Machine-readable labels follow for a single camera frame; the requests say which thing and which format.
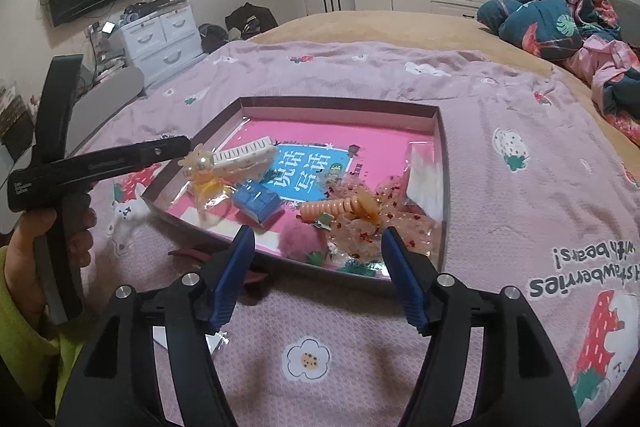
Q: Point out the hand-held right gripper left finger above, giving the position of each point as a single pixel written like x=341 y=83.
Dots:
x=227 y=282

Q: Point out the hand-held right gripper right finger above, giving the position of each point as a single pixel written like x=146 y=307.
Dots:
x=407 y=282

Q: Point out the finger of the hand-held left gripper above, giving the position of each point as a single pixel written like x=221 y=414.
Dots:
x=165 y=151

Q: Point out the shallow pink cardboard box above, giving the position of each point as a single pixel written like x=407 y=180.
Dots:
x=200 y=132

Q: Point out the yellow hair accessory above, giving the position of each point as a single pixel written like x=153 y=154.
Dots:
x=207 y=184

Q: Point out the white comb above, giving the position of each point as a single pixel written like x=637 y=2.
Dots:
x=245 y=162

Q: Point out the pink fluffy pompom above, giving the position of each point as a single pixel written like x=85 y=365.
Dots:
x=300 y=244

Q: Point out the small blue box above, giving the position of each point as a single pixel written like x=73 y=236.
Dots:
x=255 y=199

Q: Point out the clear plastic packet white card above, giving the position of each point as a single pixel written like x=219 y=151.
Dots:
x=425 y=177

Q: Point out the person's left forearm green sleeve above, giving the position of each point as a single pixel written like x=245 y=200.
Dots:
x=20 y=357

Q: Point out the person's left hand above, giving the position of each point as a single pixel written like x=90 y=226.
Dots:
x=20 y=267

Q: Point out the small green hair clip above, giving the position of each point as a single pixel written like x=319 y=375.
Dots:
x=357 y=268

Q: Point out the red glitter mesh bag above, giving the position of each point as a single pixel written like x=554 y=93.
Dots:
x=360 y=232

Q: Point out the grey bed footboard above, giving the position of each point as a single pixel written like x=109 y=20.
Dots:
x=107 y=102

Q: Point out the white paper card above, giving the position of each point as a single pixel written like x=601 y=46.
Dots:
x=160 y=338

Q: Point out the white drawer cabinet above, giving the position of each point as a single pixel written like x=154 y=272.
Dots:
x=160 y=39

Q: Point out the pink printed blanket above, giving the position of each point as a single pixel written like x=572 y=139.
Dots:
x=500 y=217

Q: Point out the dark clothes pile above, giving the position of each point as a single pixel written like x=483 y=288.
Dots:
x=212 y=37

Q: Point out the small lit phone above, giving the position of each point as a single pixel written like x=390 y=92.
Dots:
x=107 y=27

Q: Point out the dark bag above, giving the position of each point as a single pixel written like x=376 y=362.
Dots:
x=252 y=21

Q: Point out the tan bed sheet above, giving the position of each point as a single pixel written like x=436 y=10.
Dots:
x=400 y=29

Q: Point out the pink floral garment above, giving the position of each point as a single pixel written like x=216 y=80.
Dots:
x=605 y=62

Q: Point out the teal floral quilt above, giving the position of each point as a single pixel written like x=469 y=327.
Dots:
x=545 y=12

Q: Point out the grey headboard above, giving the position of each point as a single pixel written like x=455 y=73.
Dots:
x=627 y=17

